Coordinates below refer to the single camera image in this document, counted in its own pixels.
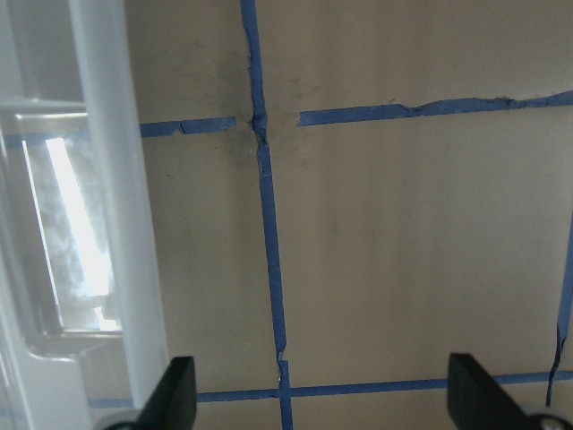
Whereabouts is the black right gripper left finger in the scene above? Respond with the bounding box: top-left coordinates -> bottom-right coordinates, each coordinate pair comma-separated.
96,357 -> 197,430

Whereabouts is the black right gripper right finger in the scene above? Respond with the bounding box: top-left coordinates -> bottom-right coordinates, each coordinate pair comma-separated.
447,353 -> 572,430

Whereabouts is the clear plastic storage box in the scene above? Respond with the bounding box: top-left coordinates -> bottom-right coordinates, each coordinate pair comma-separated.
1,1 -> 168,429

